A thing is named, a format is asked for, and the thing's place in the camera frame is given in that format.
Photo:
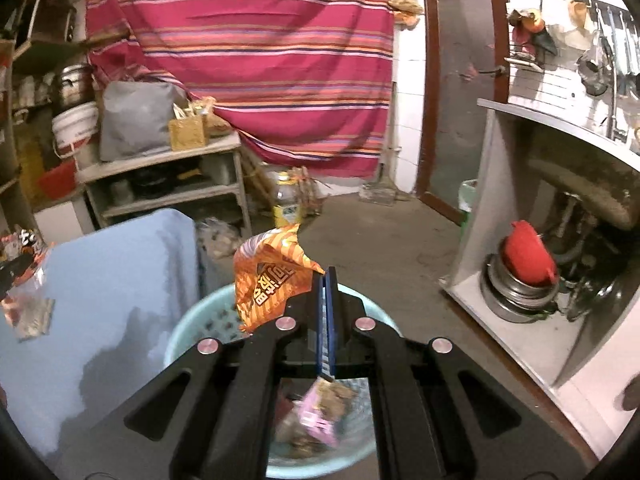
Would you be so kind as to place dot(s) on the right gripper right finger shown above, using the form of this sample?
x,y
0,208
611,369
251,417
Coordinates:
x,y
436,413

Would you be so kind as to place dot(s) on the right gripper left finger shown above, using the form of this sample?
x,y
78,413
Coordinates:
x,y
210,415

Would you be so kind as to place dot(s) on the pink swiss roll snack bag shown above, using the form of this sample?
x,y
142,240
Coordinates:
x,y
310,415

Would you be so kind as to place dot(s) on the orange striped snack wrapper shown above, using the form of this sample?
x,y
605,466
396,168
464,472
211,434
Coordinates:
x,y
269,269

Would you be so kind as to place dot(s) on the orange clear plastic wrapper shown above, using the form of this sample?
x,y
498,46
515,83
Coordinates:
x,y
24,302

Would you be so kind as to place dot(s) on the light blue plastic basket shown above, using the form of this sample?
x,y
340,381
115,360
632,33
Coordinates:
x,y
292,453

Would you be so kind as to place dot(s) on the stacked steel pots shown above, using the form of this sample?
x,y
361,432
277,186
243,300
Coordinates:
x,y
509,298

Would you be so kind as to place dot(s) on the blue table cloth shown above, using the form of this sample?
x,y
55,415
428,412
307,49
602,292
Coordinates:
x,y
117,293

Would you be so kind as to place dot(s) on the yellow oil bottle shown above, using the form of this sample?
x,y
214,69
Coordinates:
x,y
287,208

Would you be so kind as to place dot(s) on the grey low shelf unit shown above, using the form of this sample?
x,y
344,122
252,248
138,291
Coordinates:
x,y
201,183

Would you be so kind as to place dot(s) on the white small cabinet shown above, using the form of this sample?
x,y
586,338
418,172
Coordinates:
x,y
65,220

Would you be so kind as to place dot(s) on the red plastic bowl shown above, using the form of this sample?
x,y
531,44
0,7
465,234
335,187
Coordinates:
x,y
59,181

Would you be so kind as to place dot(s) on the yellow utensil holder box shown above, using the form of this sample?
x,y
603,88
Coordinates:
x,y
186,129

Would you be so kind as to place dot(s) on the grey fabric bag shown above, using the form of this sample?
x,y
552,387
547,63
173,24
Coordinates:
x,y
135,118

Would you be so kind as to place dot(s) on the white plastic bucket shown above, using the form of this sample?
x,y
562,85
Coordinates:
x,y
75,128

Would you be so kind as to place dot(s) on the steel cooking pot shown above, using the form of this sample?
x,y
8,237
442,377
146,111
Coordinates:
x,y
72,86

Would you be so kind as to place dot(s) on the brown framed door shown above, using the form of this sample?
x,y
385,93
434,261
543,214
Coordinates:
x,y
466,42

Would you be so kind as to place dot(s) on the red striped hanging cloth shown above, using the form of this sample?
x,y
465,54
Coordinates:
x,y
305,82

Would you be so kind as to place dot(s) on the wooden wall shelf unit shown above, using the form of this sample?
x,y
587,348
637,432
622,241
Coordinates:
x,y
38,37

